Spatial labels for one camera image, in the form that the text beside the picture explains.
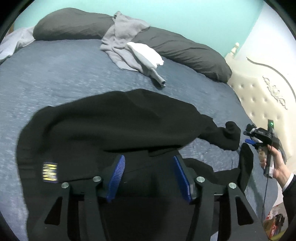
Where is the black sweater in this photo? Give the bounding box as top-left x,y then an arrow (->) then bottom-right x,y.
16,89 -> 253,240

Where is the dark suit sleeve forearm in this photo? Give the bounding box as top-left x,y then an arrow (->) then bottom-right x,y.
282,174 -> 295,240

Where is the person's right hand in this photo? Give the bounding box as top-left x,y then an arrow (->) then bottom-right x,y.
267,145 -> 292,189

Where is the cream tufted headboard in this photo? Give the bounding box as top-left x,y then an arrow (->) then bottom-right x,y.
225,43 -> 295,166

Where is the colourful clutter on floor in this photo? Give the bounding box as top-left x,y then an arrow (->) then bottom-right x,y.
263,202 -> 288,240

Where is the white rolled garment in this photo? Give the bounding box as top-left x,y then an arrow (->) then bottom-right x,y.
127,42 -> 166,87

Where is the dark grey long pillow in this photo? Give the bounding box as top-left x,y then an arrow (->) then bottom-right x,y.
33,8 -> 232,83

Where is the blue patterned bed cover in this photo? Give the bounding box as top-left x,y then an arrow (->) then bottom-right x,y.
1,40 -> 278,240

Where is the grey crumpled garment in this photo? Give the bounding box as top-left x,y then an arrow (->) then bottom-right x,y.
100,11 -> 150,72

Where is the light grey bed sheet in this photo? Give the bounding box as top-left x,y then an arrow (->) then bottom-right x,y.
1,26 -> 35,64

